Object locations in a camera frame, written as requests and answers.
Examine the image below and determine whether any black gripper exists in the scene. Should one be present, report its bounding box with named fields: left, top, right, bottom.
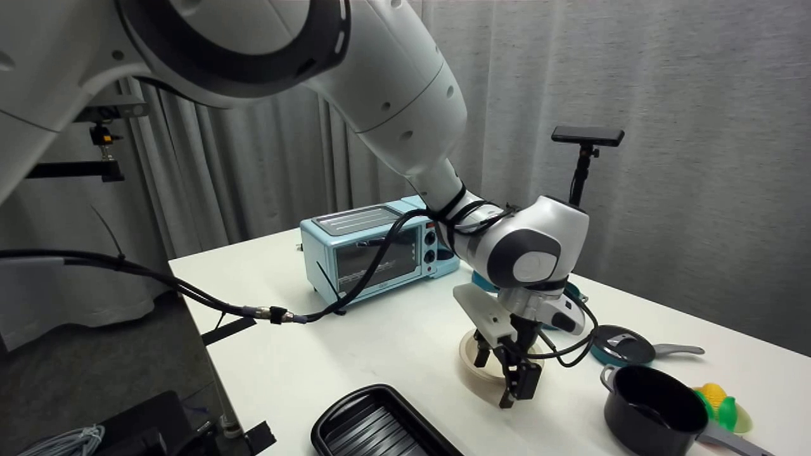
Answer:
left=474, top=316, right=543, bottom=409

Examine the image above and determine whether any beige plate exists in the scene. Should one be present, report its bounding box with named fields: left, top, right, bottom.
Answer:
left=455, top=333, right=505, bottom=405

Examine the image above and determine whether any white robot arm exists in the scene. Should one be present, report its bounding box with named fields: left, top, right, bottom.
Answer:
left=0, top=0, right=587, bottom=405

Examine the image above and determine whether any yellow green toy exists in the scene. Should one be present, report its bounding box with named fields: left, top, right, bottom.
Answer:
left=697, top=382, right=753, bottom=434

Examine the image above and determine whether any teal kettle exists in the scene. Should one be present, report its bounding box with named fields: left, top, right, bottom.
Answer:
left=472, top=271, right=496, bottom=292

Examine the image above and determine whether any teal pot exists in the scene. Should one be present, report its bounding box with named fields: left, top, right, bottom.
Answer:
left=562, top=285, right=586, bottom=333

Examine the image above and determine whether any black baking tray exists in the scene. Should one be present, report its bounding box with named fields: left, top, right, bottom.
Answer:
left=309, top=382, right=460, bottom=456

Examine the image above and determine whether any teal pan lid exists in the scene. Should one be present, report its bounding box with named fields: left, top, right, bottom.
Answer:
left=587, top=325, right=702, bottom=368

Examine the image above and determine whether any black saucepan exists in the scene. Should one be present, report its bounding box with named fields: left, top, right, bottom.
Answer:
left=600, top=366, right=773, bottom=456

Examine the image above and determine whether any light blue toaster oven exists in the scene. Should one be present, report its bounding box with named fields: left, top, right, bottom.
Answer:
left=299, top=196, right=459, bottom=307

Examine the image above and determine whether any black tape strip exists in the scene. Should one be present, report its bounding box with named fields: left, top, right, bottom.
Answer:
left=199, top=320, right=255, bottom=344

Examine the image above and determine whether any black equipment at bottom left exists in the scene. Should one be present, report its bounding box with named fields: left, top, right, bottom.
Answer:
left=14, top=390, right=277, bottom=456

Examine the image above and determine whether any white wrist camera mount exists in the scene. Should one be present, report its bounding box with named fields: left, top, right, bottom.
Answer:
left=453, top=285, right=517, bottom=348

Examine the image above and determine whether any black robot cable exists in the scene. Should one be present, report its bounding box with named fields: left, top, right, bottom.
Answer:
left=0, top=187, right=508, bottom=326

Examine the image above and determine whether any black camera on stand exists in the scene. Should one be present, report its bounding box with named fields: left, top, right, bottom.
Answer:
left=550, top=126, right=625, bottom=209

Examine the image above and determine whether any black camera on left arm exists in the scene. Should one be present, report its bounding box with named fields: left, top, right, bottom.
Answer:
left=27, top=102, right=146, bottom=182

